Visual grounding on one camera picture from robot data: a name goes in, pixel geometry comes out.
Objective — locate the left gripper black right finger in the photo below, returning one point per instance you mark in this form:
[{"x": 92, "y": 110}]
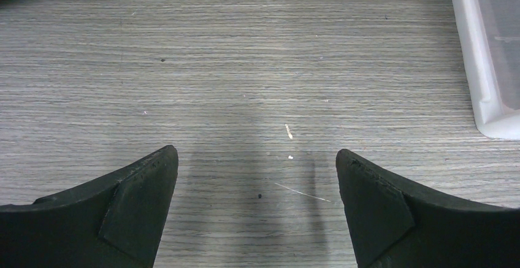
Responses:
[{"x": 396, "y": 222}]

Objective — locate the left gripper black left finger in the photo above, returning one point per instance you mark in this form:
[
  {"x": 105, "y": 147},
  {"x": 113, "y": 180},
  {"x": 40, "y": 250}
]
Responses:
[{"x": 115, "y": 220}]

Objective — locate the white plastic drawer organizer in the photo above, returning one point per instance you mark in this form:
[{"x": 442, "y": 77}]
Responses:
[{"x": 489, "y": 36}]

